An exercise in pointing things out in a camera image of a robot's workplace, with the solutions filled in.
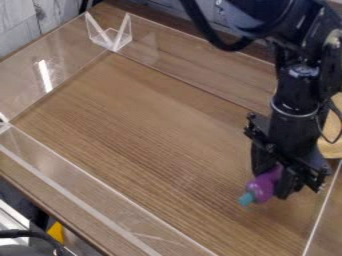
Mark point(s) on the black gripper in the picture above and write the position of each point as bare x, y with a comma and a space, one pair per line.
285, 141

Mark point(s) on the purple toy eggplant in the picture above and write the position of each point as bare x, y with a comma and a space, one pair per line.
259, 189

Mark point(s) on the brown wooden bowl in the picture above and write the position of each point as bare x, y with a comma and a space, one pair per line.
331, 151

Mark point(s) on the yellow and black device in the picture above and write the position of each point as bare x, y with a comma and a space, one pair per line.
49, 240

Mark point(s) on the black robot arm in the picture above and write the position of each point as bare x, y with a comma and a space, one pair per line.
303, 29

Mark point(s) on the clear acrylic tray walls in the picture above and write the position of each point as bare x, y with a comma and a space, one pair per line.
124, 142

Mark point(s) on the clear acrylic corner bracket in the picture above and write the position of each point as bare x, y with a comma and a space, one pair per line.
112, 39

